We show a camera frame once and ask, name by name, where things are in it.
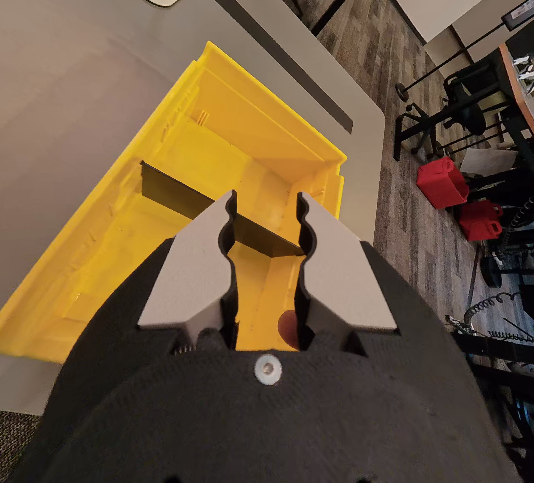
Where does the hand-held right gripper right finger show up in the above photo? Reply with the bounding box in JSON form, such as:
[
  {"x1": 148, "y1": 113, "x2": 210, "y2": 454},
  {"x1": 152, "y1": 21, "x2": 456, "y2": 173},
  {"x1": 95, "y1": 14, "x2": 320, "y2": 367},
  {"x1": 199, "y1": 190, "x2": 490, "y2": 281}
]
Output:
[{"x1": 295, "y1": 191, "x2": 398, "y2": 341}]

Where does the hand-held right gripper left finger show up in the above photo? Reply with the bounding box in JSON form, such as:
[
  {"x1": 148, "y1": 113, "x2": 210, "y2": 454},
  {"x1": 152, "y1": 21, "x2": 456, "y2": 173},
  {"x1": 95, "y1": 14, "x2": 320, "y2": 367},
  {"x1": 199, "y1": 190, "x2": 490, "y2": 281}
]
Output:
[{"x1": 137, "y1": 189, "x2": 240, "y2": 337}]

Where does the yellow plastic bin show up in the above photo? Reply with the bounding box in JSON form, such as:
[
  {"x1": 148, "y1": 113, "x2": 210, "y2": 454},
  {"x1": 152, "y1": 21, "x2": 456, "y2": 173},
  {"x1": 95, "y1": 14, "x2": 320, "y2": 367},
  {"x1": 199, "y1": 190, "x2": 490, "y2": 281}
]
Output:
[{"x1": 0, "y1": 41, "x2": 348, "y2": 363}]

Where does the black office chair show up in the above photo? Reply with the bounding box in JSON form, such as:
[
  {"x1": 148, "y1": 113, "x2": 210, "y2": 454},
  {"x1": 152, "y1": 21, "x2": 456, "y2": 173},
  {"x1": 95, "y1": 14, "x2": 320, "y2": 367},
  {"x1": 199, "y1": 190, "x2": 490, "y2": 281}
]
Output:
[{"x1": 394, "y1": 58, "x2": 516, "y2": 158}]

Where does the wooden desk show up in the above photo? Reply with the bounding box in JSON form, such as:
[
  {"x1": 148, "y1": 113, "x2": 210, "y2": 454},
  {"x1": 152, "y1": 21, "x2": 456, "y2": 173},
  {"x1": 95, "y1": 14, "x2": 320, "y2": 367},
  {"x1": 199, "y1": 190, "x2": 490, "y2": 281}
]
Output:
[{"x1": 498, "y1": 43, "x2": 534, "y2": 135}]

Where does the white sheet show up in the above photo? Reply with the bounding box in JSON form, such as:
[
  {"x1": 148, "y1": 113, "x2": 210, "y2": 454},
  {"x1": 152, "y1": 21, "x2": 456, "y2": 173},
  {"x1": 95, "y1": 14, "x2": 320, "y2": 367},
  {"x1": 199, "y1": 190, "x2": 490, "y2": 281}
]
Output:
[{"x1": 460, "y1": 148, "x2": 518, "y2": 177}]

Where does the black bin divider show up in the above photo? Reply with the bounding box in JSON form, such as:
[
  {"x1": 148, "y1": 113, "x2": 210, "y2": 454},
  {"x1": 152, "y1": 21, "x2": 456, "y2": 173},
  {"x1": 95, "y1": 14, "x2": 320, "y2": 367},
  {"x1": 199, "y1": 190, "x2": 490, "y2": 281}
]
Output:
[{"x1": 140, "y1": 161, "x2": 306, "y2": 258}]

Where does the red plastic bin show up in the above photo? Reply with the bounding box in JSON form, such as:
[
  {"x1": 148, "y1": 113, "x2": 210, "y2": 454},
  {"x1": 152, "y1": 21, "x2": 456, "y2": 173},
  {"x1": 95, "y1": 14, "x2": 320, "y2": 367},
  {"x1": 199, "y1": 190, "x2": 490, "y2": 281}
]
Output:
[
  {"x1": 416, "y1": 157, "x2": 470, "y2": 210},
  {"x1": 459, "y1": 199, "x2": 504, "y2": 242}
]

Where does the black coiled cable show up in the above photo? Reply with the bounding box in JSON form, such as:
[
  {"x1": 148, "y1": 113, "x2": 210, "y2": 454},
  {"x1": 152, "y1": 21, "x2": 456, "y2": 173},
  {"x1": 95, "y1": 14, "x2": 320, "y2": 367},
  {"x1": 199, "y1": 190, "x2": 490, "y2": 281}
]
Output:
[{"x1": 463, "y1": 292, "x2": 522, "y2": 327}]

